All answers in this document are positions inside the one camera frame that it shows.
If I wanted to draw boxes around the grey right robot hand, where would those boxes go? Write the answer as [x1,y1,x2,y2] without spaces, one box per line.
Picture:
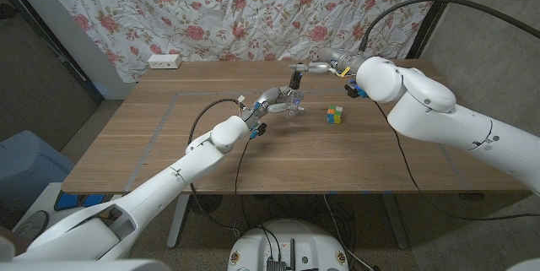
[287,46,364,79]

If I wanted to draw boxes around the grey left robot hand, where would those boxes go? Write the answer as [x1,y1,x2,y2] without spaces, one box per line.
[240,85,305,131]

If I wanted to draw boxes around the clear plastic spray bottle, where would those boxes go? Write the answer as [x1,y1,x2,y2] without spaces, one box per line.
[284,89,305,119]

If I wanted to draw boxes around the black trigger sprayer head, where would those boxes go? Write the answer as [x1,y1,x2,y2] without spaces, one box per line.
[289,70,304,91]

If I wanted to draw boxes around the multicoloured Rubik's cube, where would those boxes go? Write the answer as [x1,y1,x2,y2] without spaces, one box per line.
[326,104,343,125]

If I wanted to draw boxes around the floral print backdrop cloth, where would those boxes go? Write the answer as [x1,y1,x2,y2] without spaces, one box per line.
[31,0,452,84]

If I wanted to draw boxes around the white power strip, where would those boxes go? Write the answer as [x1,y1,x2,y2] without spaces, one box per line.
[147,53,183,70]

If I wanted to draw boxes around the black round floor base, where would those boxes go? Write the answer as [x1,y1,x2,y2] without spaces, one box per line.
[189,193,224,216]

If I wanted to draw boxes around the white robot torso base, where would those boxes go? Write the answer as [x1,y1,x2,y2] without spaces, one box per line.
[226,219,350,271]

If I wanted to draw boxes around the white table leg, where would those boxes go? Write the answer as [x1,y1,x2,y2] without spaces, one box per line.
[381,192,409,250]
[166,193,191,250]

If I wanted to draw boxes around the white floor platform blue pads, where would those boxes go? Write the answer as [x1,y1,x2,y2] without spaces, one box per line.
[12,182,127,238]

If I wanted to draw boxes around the blue plastic bin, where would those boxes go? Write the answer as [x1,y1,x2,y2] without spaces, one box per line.
[0,129,76,217]

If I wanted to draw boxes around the person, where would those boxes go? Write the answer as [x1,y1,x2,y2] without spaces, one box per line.
[0,210,51,259]

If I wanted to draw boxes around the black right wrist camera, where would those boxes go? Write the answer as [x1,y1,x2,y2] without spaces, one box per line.
[343,79,368,99]

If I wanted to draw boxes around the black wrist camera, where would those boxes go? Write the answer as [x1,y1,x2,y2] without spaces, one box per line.
[248,122,268,140]
[343,79,368,99]

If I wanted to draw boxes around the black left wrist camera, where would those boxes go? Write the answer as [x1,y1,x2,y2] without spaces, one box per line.
[248,122,268,140]

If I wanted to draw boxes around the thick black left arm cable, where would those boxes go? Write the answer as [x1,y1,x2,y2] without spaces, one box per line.
[187,97,242,238]

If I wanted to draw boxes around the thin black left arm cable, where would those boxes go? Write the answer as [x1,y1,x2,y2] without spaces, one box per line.
[233,137,253,232]

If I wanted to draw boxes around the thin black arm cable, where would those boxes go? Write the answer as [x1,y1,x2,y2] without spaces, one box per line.
[233,137,253,232]
[372,99,540,222]

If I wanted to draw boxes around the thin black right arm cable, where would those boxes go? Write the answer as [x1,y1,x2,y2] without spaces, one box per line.
[372,99,540,222]

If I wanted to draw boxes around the black slanted wall bar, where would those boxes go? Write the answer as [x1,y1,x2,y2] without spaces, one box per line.
[0,0,105,106]

